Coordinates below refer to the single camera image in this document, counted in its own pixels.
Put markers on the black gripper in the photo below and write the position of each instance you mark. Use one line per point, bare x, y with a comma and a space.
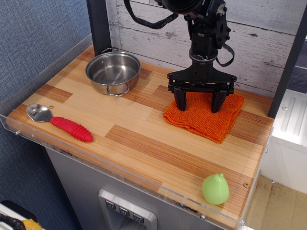
201, 78

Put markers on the grey cabinet with button panel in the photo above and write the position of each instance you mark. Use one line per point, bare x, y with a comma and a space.
103, 202

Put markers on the red-handled metal spoon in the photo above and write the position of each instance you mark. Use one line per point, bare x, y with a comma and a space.
40, 113

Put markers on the clear acrylic table guard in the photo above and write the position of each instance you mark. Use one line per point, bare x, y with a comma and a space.
133, 142

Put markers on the yellow object bottom left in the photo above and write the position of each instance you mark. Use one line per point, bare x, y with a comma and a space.
30, 224

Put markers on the dark vertical post left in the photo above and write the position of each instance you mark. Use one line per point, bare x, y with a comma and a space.
98, 19

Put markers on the white ridged appliance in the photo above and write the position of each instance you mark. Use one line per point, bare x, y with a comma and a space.
285, 157

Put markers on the dark vertical post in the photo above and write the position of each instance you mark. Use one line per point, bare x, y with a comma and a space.
290, 65
98, 19

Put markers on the small steel pot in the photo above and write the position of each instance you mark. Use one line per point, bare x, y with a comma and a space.
113, 73

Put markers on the orange knitted cloth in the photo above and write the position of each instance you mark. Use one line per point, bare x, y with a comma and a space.
199, 119

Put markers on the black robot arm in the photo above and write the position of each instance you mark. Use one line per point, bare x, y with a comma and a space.
208, 32

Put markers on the dark vertical post right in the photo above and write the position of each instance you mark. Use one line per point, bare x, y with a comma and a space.
290, 65

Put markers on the green plastic pear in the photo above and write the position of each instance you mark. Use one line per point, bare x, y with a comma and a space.
215, 189

